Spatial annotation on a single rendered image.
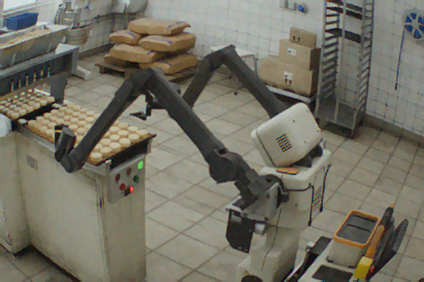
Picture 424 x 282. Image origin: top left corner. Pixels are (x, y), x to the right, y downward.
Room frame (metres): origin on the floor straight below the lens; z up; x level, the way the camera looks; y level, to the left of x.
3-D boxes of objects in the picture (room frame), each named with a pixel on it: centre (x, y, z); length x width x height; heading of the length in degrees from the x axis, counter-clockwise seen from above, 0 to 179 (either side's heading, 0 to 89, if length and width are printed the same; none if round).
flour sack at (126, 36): (6.17, 1.06, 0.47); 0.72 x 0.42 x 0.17; 150
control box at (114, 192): (1.90, 0.33, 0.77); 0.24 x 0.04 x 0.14; 152
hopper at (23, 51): (2.31, 1.10, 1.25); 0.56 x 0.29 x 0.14; 152
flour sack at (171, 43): (5.87, 0.61, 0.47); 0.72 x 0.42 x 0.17; 155
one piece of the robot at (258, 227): (1.60, -0.19, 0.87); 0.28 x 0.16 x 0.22; 151
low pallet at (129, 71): (6.02, 0.85, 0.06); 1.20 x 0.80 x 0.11; 62
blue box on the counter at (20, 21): (5.05, 2.47, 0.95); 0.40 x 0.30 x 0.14; 152
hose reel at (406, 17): (4.84, -2.19, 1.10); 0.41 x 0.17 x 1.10; 59
